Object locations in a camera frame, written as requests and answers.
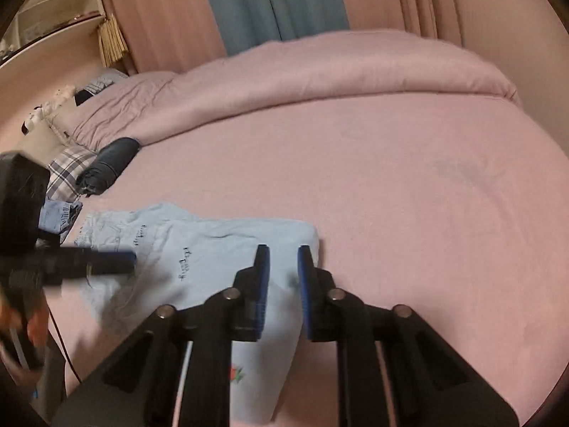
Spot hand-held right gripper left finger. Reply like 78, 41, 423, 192
51, 244, 272, 427

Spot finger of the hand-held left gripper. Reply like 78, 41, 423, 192
58, 262, 135, 280
58, 247, 138, 265

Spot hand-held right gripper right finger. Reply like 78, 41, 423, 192
297, 244, 520, 427

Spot light blue strawberry pants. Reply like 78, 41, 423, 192
73, 202, 321, 425

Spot person's left hand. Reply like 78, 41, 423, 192
0, 296, 49, 348

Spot small blue denim shorts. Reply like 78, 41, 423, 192
38, 199, 84, 244

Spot grey plaid pillow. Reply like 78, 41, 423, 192
46, 147, 97, 202

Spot beige pillow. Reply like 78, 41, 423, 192
43, 109, 81, 148

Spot black and white plush toy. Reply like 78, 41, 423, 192
20, 101, 59, 135

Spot dark blue folded garment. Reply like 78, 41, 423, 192
75, 138, 141, 196

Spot bed with pink sheet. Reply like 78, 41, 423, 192
42, 93, 569, 427

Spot pink pillow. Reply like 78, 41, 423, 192
71, 71, 179, 149

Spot blue checked pillow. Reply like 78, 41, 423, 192
84, 69, 131, 95

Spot straw tassel bundle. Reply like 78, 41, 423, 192
97, 14, 128, 67

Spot pink duvet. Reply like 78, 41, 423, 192
142, 31, 522, 144

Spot teal curtain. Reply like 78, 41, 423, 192
196, 0, 350, 57

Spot black cable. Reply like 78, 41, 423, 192
46, 300, 84, 387

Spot cream wall shelf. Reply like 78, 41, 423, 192
0, 0, 108, 71

